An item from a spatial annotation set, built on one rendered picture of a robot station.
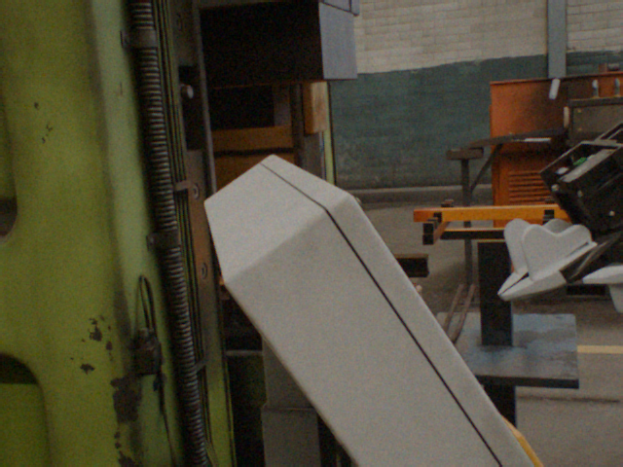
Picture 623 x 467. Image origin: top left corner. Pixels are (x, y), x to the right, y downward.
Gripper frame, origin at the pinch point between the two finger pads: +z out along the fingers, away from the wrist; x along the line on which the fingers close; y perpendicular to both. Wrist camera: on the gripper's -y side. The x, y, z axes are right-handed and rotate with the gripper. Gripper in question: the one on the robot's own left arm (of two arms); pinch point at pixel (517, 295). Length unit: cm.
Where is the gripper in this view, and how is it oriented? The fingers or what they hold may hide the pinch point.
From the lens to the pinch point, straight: 74.4
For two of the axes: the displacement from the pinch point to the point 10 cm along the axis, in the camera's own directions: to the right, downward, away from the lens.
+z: -8.2, 5.8, -0.5
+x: 1.7, 1.6, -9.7
